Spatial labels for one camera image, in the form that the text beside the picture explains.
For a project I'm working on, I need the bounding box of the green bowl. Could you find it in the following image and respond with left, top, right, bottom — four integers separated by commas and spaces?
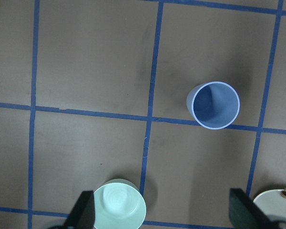
94, 179, 146, 229

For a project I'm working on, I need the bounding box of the white toaster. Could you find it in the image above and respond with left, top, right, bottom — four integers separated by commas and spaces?
253, 188, 286, 221

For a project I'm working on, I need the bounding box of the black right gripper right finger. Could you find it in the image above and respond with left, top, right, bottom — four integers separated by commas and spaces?
229, 188, 274, 229

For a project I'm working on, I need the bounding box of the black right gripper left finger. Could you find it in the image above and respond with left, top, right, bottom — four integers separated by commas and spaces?
61, 190, 95, 229

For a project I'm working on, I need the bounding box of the blue cup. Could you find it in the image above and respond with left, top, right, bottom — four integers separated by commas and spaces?
186, 82, 240, 130

